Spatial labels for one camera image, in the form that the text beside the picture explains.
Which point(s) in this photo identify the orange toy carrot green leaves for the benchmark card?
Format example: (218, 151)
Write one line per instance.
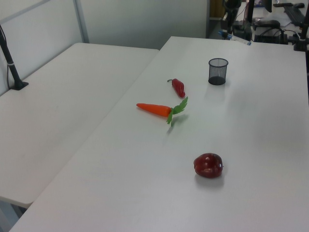
(157, 109)

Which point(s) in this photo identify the red toy chili pepper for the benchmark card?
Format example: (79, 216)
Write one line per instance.
(178, 87)

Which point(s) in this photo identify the dark red toy apple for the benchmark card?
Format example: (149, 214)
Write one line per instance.
(208, 165)

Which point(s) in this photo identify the black mesh pen cup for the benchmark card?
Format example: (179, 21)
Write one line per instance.
(218, 71)

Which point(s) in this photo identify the white side table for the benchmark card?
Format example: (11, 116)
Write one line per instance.
(60, 108)

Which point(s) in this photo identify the black tripod stand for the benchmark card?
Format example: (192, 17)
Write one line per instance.
(231, 14)

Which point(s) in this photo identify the black desk device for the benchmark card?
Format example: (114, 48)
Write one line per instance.
(266, 24)

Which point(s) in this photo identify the black pole with base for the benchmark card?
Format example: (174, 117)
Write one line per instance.
(9, 62)

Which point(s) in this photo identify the black keyboard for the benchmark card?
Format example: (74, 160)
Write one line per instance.
(293, 9)

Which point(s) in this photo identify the grey partition frame post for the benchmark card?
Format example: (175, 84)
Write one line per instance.
(81, 21)

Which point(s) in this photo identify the black camera stand clamp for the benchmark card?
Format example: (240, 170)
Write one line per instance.
(301, 36)

